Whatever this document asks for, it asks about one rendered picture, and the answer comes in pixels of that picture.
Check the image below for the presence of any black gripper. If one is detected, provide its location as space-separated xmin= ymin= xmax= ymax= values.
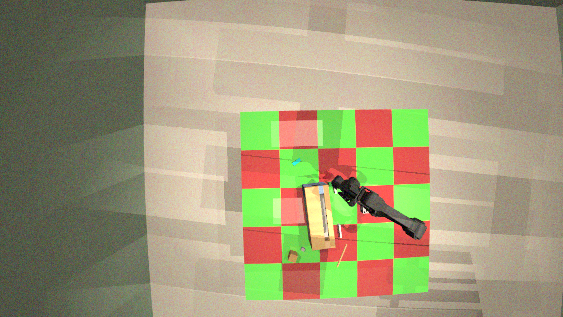
xmin=331 ymin=175 xmax=357 ymax=208

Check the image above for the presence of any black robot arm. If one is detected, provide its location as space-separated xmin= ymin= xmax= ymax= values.
xmin=340 ymin=177 xmax=427 ymax=241

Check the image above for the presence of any brown cube with tan top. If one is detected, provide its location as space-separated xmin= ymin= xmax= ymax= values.
xmin=288 ymin=250 xmax=298 ymax=263

